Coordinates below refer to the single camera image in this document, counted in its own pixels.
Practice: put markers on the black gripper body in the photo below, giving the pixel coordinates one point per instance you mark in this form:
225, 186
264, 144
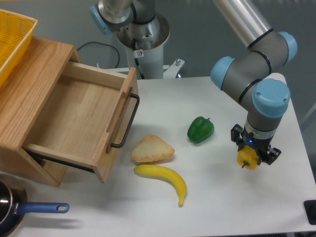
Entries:
248, 136

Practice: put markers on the yellow bell pepper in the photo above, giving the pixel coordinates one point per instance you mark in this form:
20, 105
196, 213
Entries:
247, 158

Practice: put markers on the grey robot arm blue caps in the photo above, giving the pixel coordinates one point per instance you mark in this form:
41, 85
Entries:
247, 81

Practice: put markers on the green bell pepper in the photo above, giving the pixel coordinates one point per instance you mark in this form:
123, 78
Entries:
200, 130

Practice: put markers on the open wooden top drawer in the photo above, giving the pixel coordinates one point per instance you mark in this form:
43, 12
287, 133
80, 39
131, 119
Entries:
88, 109

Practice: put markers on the wooden drawer cabinet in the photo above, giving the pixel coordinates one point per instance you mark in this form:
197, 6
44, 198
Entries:
22, 98

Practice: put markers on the black corner device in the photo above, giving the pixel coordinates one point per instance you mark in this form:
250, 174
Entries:
310, 209

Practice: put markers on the triangular bread piece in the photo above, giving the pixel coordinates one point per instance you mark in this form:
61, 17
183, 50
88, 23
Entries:
151, 148

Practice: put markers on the yellow banana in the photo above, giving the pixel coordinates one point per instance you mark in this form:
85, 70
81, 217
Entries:
166, 174

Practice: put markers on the yellow plastic basket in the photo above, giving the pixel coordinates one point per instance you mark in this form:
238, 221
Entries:
16, 32

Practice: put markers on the black metal drawer handle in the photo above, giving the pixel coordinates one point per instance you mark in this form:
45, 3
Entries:
123, 141

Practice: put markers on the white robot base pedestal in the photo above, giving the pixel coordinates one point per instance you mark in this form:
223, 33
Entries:
144, 47

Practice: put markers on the blue handled frying pan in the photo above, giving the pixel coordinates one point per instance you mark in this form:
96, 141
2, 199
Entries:
14, 205

